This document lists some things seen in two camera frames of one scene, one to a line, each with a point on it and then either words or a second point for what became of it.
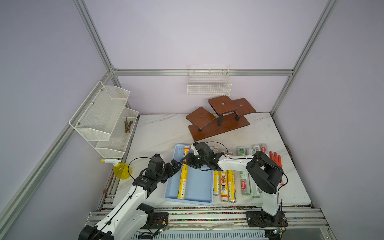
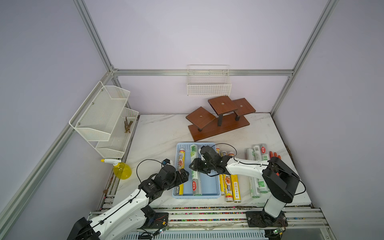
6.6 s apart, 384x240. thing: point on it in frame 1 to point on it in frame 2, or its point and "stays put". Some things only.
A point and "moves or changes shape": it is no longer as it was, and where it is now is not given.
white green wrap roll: [245, 183] to [196, 174]
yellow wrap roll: [182, 188] moves or changes shape
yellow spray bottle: [121, 170] stays put
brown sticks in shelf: [126, 125] stays put
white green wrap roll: [257, 148] moves or changes shape
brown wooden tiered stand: [227, 113] stays put
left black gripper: [175, 167] to [184, 177]
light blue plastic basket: [199, 183] moves or changes shape
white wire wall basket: [208, 80] stays put
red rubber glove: [276, 158] stays put
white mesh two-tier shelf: [104, 121] stays put
